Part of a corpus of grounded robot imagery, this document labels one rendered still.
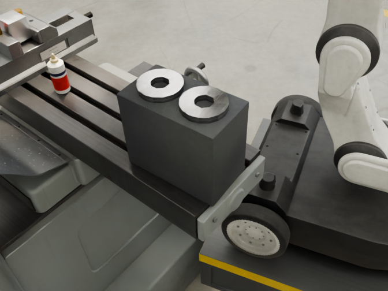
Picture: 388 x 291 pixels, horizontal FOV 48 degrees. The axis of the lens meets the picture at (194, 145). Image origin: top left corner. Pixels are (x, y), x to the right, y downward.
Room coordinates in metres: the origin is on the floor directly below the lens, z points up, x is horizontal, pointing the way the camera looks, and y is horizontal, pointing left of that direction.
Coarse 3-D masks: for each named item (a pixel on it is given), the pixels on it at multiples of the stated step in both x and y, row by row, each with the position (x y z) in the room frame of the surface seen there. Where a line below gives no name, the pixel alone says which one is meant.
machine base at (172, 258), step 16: (160, 240) 0.91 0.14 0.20; (176, 240) 0.91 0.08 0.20; (192, 240) 0.91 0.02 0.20; (144, 256) 0.85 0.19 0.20; (160, 256) 0.85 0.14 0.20; (176, 256) 0.84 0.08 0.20; (192, 256) 0.87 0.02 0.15; (128, 272) 0.79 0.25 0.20; (144, 272) 0.79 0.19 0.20; (160, 272) 0.78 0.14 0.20; (176, 272) 0.80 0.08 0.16; (192, 272) 0.84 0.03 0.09; (112, 288) 0.73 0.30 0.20; (128, 288) 0.73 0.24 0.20; (144, 288) 0.73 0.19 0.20; (160, 288) 0.74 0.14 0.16; (176, 288) 0.77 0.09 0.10
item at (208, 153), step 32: (128, 96) 0.65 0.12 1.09; (160, 96) 0.63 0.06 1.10; (192, 96) 0.62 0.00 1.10; (224, 96) 0.62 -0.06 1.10; (128, 128) 0.65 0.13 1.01; (160, 128) 0.59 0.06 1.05; (192, 128) 0.55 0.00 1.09; (224, 128) 0.55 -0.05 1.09; (160, 160) 0.60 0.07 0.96; (192, 160) 0.55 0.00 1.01; (224, 160) 0.55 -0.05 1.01; (192, 192) 0.55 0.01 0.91; (224, 192) 0.56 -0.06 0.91
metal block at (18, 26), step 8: (0, 16) 1.06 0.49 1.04; (8, 16) 1.06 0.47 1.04; (16, 16) 1.05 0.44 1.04; (24, 16) 1.05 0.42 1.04; (0, 24) 1.05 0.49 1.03; (8, 24) 1.02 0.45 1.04; (16, 24) 1.03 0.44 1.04; (24, 24) 1.05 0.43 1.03; (8, 32) 1.03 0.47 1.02; (16, 32) 1.02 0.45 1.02; (24, 32) 1.04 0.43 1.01
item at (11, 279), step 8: (0, 256) 0.55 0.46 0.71; (0, 264) 0.53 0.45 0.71; (0, 272) 0.52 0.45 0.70; (8, 272) 0.55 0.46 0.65; (0, 280) 0.51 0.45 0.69; (8, 280) 0.52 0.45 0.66; (16, 280) 0.56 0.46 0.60; (0, 288) 0.50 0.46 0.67; (8, 288) 0.51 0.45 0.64; (16, 288) 0.53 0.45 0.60
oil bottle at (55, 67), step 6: (54, 60) 0.92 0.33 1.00; (60, 60) 0.93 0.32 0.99; (48, 66) 0.91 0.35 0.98; (54, 66) 0.91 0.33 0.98; (60, 66) 0.91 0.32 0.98; (54, 72) 0.91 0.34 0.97; (60, 72) 0.91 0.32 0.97; (54, 78) 0.91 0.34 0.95; (60, 78) 0.91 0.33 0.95; (66, 78) 0.92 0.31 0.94; (54, 84) 0.91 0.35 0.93; (60, 84) 0.91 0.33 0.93; (66, 84) 0.91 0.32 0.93; (60, 90) 0.90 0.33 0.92; (66, 90) 0.91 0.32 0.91
